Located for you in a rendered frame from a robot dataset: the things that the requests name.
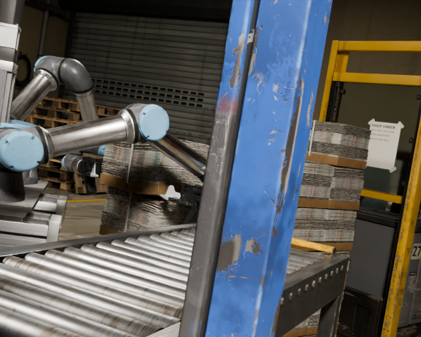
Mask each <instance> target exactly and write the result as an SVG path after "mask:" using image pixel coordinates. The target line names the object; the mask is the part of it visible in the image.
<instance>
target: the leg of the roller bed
mask: <svg viewBox="0 0 421 337"><path fill-rule="evenodd" d="M341 296H342V294H340V295H339V296H338V297H336V298H335V299H334V300H332V301H330V303H328V304H327V305H325V306H324V307H322V308H321V312H320V317H319V324H318V328H317V335H316V337H335V331H336V326H337V319H338V315H339V308H340V304H341Z"/></svg>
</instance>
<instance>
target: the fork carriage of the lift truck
mask: <svg viewBox="0 0 421 337"><path fill-rule="evenodd" d="M343 292H345V293H344V296H343V301H341V306H340V313H339V321H338V322H339V324H338V327H337V330H336V331H337V332H339V333H341V334H344V335H346V336H349V337H377V333H378V326H379V322H380V314H381V311H382V304H383V298H380V297H378V296H375V295H372V294H369V293H366V292H363V291H360V290H357V289H354V288H351V287H348V286H345V290H344V291H343Z"/></svg>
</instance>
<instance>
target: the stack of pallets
mask: <svg viewBox="0 0 421 337"><path fill-rule="evenodd" d="M46 100H52V101H53V102H52V106H49V105H45V104H46ZM69 104H72V109H70V108H68V106H69ZM41 108H42V109H46V110H48V111H47V114H40V112H41ZM96 108H97V111H98V116H99V118H105V117H109V116H110V115H107V112H108V110H109V111H114V115H118V114H119V112H120V111H121V109H117V108H110V107H106V106H100V105H96ZM62 112H66V113H69V116H68V118H66V117H61V113H62ZM38 118H40V119H44V120H45V124H42V123H37V119H38ZM81 119H82V116H81V113H80V108H79V106H78V101H74V100H66V99H60V98H52V97H47V96H45V97H44V98H43V100H42V101H41V102H40V103H39V104H38V105H37V106H36V107H35V108H34V110H33V111H32V112H31V113H30V115H29V116H28V117H27V118H26V120H25V121H26V122H28V123H31V124H34V125H36V126H41V127H42V128H44V129H50V128H56V127H60V126H58V122H64V123H65V124H64V126H66V125H70V124H76V123H80V122H83V120H81ZM66 155H67V154H64V155H60V156H55V157H52V158H51V160H50V161H49V163H47V164H43V165H39V166H37V169H39V170H38V171H37V174H38V178H39V179H40V180H39V181H47V182H49V184H48V186H47V187H60V190H62V191H74V190H75V189H74V188H71V187H72V186H74V184H75V183H74V182H75V181H74V177H73V174H74V173H73V172H69V171H67V170H65V169H64V168H63V167H62V165H61V161H62V159H63V157H64V156H66ZM56 159H60V160H56ZM53 182H57V183H54V184H53Z"/></svg>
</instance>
